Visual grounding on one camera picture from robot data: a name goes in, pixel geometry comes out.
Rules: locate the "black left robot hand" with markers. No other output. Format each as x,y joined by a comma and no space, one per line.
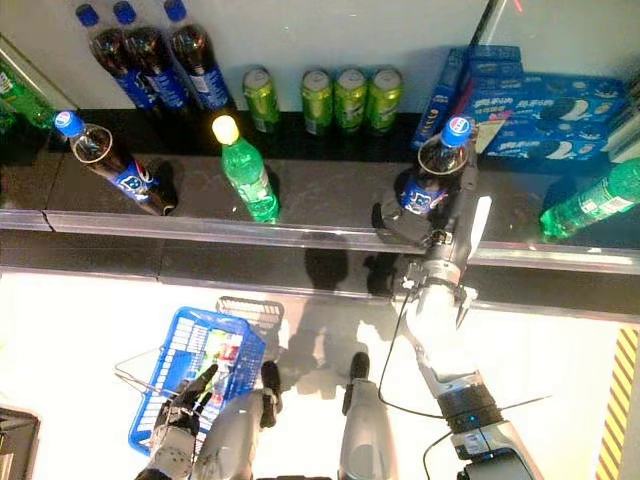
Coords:
182,410

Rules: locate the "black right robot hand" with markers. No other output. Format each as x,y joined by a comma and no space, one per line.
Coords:
405,227

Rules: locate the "Pepsi cola bottle blue label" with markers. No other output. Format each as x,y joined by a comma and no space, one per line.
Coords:
132,85
422,192
132,182
207,85
165,85

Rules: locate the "blue plastic shopping basket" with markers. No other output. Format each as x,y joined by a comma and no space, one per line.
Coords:
177,362

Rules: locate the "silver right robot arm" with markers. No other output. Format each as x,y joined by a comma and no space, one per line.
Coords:
440,320

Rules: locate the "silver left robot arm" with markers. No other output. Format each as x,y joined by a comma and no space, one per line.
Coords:
170,465

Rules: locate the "green drink can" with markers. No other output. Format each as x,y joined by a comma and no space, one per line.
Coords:
385,102
350,102
316,102
261,100

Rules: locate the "red white labelled item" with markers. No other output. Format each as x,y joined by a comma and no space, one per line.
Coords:
232,352

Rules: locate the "black shelf board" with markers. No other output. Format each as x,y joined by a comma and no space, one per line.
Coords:
20,190
520,200
325,185

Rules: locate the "blue Oreo cookie box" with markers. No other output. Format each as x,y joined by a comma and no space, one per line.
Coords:
550,145
435,105
550,100
495,60

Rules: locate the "black shelf base plinth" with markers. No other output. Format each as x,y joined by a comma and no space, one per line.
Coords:
225,260

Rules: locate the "green Sprite bottle yellow cap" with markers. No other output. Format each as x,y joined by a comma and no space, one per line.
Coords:
590,205
250,180

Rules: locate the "low dark display stand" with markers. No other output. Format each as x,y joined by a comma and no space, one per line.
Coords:
20,450

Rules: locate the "thin zip tie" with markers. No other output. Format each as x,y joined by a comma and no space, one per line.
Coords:
525,402

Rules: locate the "grey carton box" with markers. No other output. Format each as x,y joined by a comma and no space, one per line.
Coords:
627,135

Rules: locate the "yellow black hazard tape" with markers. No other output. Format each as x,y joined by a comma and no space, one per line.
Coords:
620,400

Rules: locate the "large green Sprite bottle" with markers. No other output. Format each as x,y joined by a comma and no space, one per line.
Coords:
25,100

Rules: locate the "grey shelf upright post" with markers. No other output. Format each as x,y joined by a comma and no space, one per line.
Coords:
484,25

